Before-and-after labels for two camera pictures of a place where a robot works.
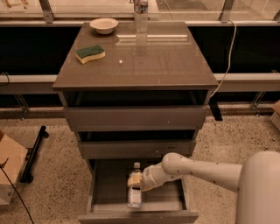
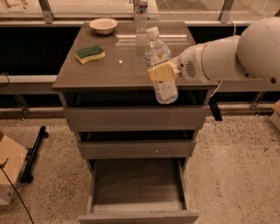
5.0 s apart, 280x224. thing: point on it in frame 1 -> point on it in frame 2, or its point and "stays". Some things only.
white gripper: [147, 178] -> [189, 66]
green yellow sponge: [86, 54] stays
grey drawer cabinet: [133, 92] stays
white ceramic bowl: [103, 25] stays
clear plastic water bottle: [135, 193] -> [157, 52]
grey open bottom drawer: [108, 192] stays
